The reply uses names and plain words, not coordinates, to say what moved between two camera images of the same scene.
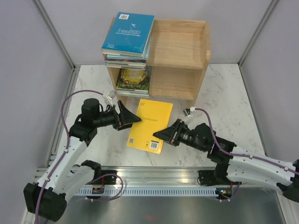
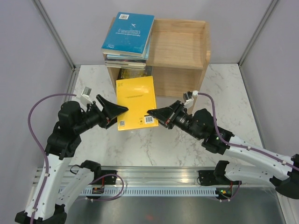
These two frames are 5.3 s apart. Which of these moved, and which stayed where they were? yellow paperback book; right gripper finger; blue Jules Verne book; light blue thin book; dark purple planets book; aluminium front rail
Moved: right gripper finger; yellow paperback book
Stayed: light blue thin book; blue Jules Verne book; aluminium front rail; dark purple planets book
